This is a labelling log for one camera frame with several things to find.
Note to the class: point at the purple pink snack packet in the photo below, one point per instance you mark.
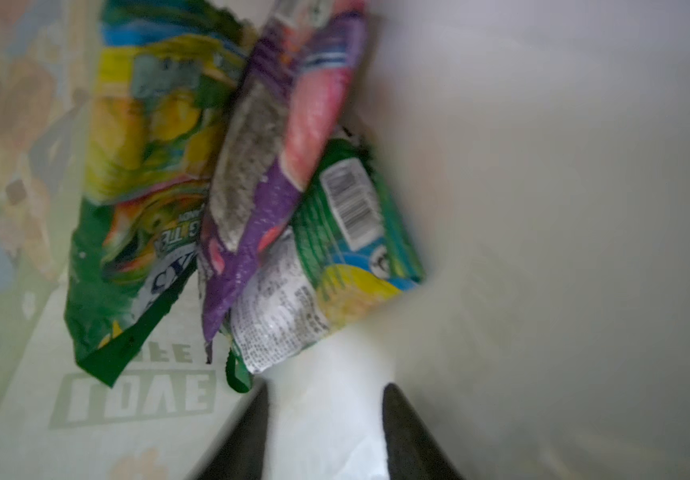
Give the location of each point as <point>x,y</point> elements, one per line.
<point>288,104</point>

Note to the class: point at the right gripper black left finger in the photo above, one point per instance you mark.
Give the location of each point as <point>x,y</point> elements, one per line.
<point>241,454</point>

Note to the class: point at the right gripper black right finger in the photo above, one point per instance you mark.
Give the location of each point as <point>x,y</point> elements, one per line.
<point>412,452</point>

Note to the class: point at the green Fox's candy packet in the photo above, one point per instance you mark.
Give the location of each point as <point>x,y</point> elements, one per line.
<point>166,74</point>

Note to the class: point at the white floral paper bag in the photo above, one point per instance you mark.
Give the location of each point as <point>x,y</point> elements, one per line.
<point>540,155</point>

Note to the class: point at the green barcode candy packet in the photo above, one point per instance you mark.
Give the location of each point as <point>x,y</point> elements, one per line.
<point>344,253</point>

